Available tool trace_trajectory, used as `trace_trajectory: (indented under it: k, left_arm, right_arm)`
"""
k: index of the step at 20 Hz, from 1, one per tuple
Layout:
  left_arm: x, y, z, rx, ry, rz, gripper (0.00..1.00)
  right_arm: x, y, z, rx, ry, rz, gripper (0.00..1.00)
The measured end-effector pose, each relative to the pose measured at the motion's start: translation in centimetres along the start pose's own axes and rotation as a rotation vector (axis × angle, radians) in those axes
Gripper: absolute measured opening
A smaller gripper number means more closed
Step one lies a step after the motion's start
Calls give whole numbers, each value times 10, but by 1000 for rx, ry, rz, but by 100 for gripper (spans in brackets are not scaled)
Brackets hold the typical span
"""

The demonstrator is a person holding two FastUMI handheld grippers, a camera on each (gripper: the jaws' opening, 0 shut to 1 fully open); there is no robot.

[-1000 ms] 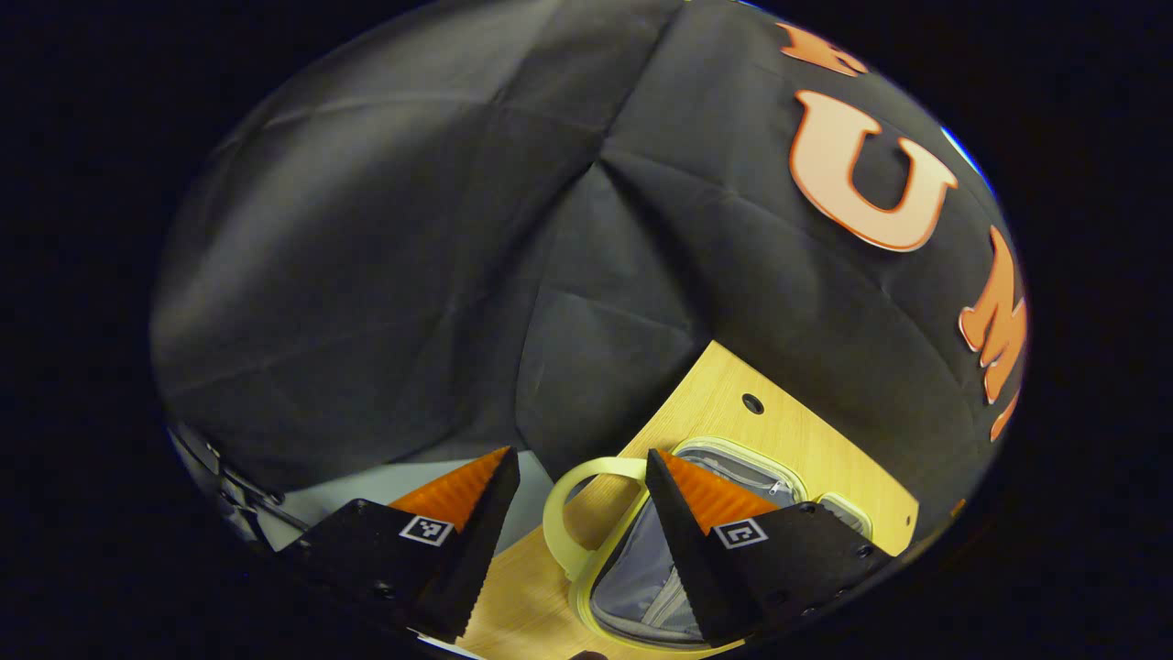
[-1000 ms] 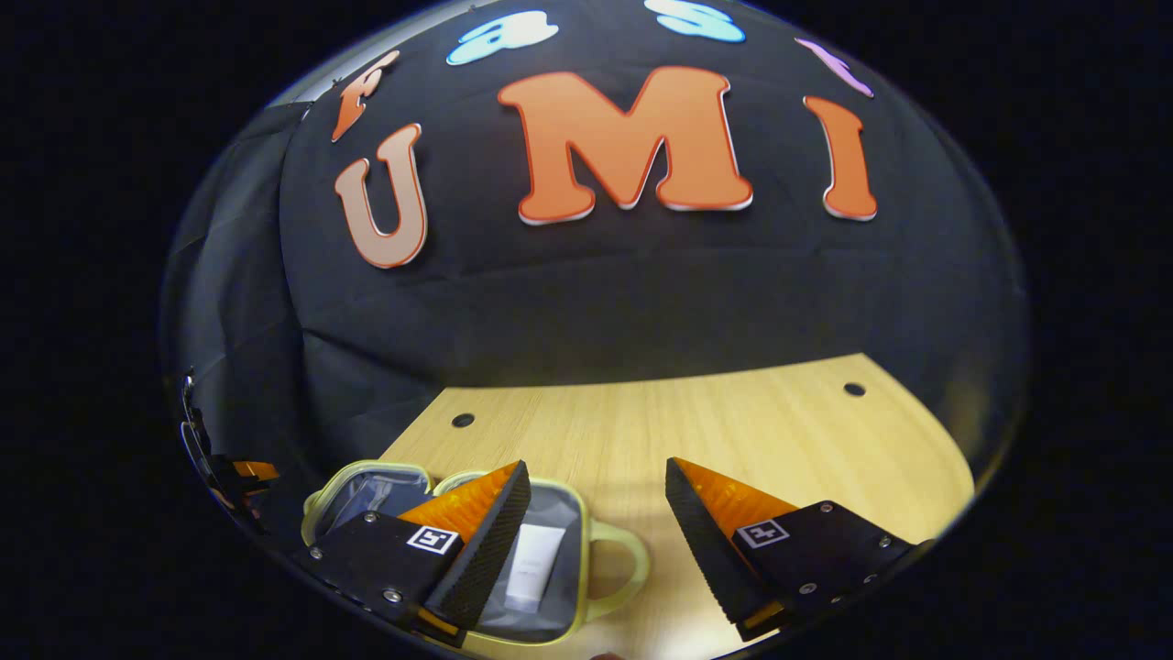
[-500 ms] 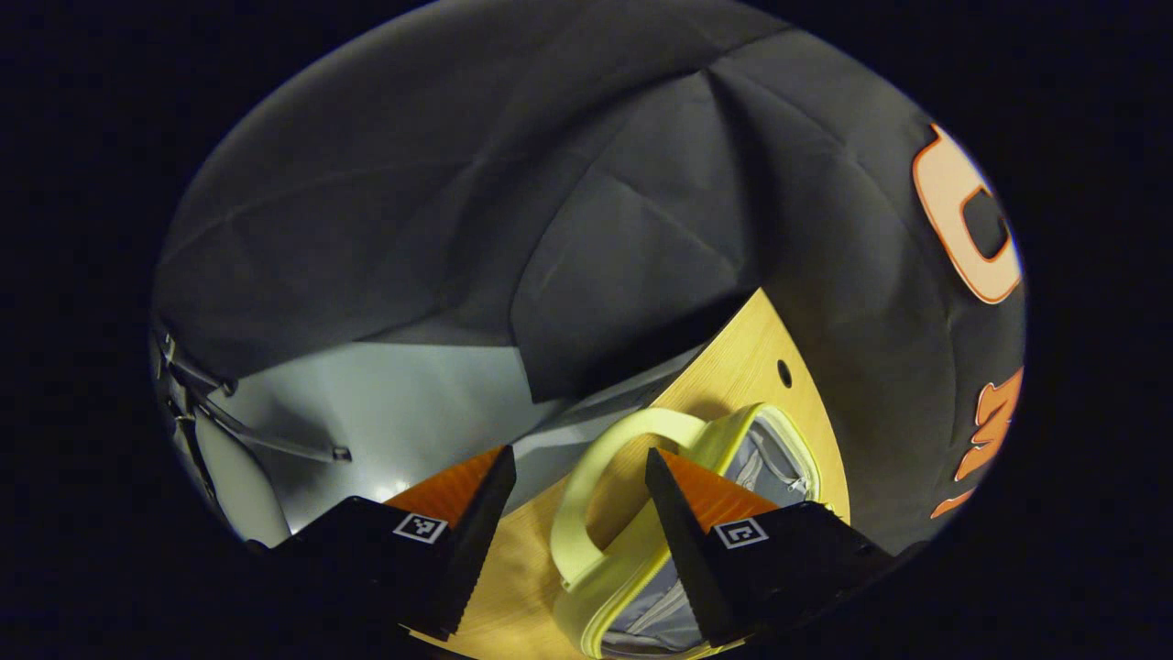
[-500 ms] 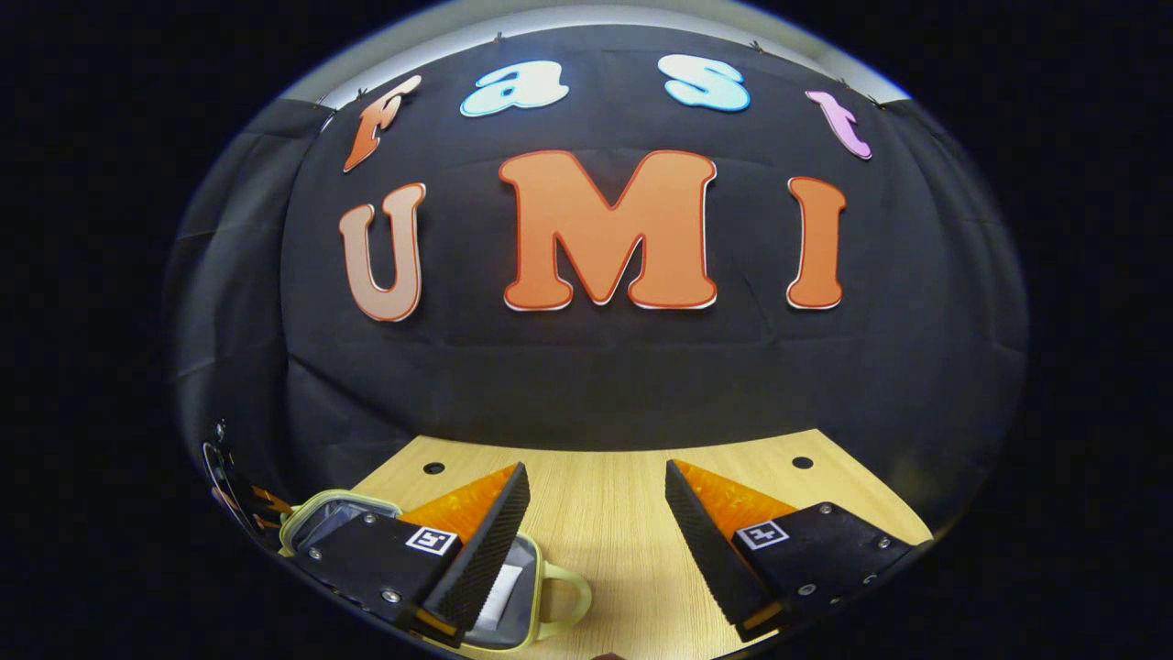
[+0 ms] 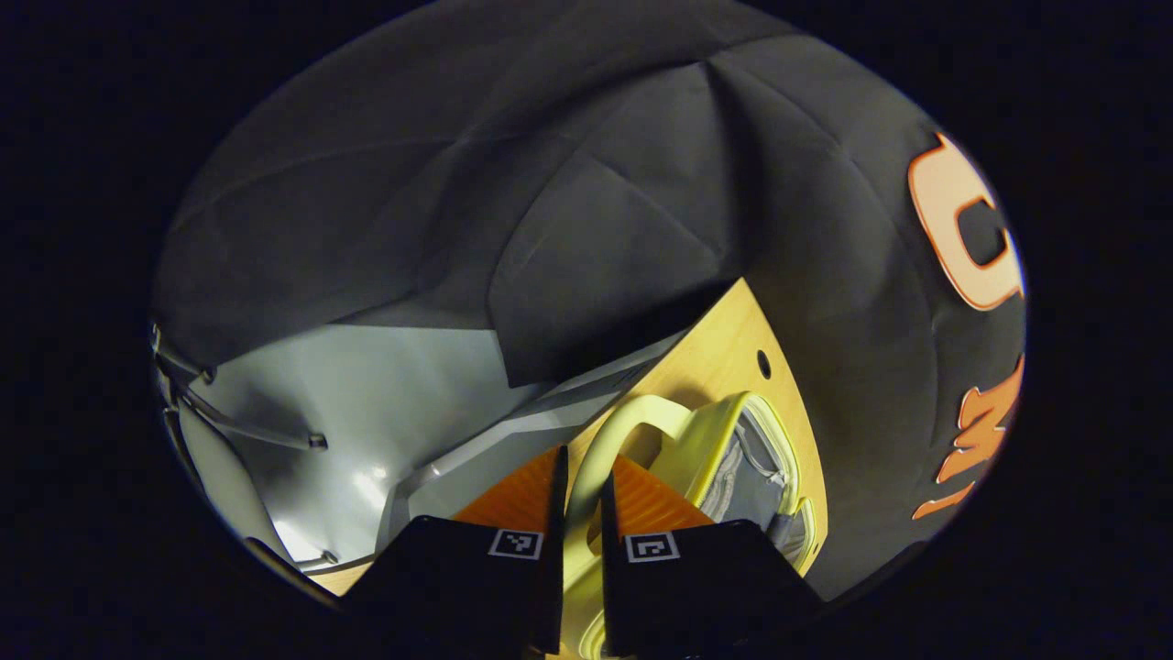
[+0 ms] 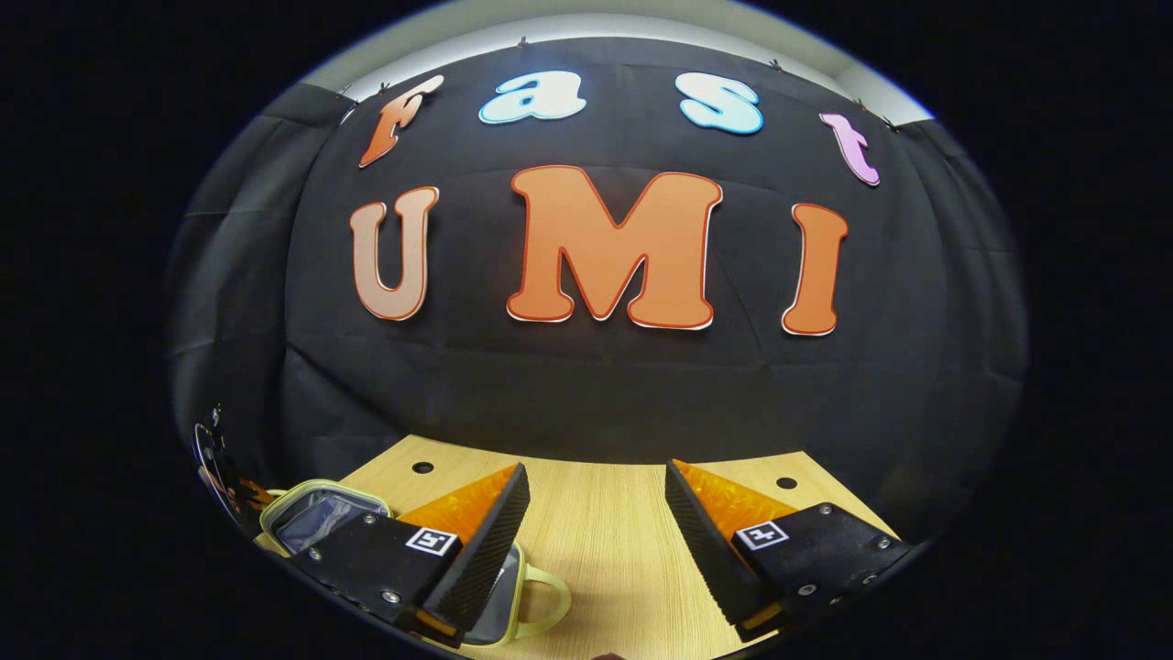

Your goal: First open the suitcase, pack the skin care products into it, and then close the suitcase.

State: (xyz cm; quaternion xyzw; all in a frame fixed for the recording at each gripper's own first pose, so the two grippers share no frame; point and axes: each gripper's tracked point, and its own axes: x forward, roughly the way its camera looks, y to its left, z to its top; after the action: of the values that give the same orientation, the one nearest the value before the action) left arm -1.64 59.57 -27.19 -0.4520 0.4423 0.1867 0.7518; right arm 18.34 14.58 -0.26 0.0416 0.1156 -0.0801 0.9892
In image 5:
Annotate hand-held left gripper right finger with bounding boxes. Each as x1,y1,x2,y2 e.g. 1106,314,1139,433
600,456,826,659

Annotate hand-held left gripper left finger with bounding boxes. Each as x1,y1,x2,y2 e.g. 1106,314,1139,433
344,446,569,656

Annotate pale yellow suitcase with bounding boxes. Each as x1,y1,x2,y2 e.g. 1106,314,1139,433
559,391,818,660

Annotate metal wire frame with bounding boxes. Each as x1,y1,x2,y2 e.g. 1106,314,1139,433
149,321,342,574

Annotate black backdrop cloth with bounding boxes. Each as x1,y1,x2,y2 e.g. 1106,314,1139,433
151,0,1027,601

